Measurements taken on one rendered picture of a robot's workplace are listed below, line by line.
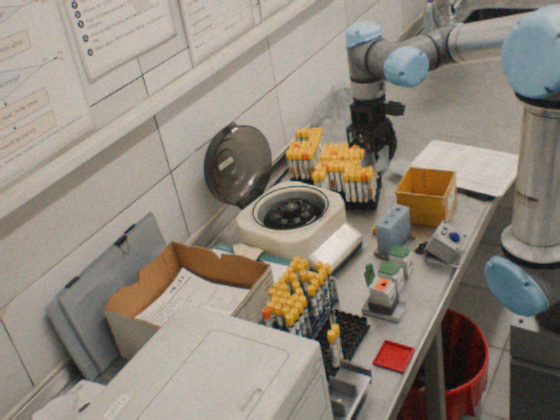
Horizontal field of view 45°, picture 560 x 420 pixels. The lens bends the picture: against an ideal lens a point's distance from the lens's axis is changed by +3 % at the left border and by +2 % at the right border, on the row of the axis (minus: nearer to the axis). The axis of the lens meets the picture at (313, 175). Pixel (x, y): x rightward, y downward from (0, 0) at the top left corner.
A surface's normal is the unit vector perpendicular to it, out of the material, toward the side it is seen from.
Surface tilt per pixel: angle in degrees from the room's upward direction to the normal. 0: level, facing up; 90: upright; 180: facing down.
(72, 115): 95
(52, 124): 95
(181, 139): 90
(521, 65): 80
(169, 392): 0
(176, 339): 0
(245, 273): 89
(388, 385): 0
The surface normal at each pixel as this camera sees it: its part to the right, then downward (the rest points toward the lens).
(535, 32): -0.83, 0.24
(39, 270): 0.88, 0.15
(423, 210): -0.39, 0.52
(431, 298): -0.13, -0.85
